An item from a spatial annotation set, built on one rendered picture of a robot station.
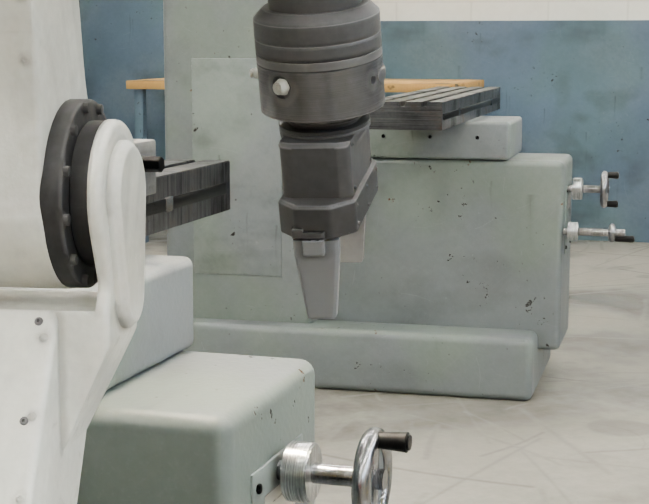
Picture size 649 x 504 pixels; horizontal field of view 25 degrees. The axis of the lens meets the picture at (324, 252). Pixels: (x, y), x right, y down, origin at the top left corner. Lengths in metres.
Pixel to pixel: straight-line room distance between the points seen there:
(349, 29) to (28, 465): 0.38
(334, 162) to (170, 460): 0.65
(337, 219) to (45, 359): 0.24
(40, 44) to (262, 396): 0.72
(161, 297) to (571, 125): 6.44
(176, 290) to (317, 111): 0.87
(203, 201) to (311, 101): 1.28
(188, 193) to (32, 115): 1.17
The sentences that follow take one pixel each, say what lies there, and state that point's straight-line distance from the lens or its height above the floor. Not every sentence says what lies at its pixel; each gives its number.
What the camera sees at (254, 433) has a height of 0.69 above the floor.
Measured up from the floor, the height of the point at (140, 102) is 0.76.
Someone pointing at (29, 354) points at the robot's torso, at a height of 0.90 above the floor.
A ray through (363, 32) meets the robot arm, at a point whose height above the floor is 1.13.
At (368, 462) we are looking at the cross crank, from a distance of 1.63.
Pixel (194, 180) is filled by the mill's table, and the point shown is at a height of 0.91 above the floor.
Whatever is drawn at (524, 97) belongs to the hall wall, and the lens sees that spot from 8.16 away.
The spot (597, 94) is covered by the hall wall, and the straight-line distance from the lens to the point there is 8.10.
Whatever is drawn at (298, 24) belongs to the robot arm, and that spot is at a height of 1.13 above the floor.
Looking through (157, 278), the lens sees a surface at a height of 0.83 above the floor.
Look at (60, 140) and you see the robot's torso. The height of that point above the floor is 1.05.
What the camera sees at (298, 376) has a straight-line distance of 1.77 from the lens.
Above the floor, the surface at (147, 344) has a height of 0.76.
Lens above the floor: 1.13
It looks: 9 degrees down
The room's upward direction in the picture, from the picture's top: straight up
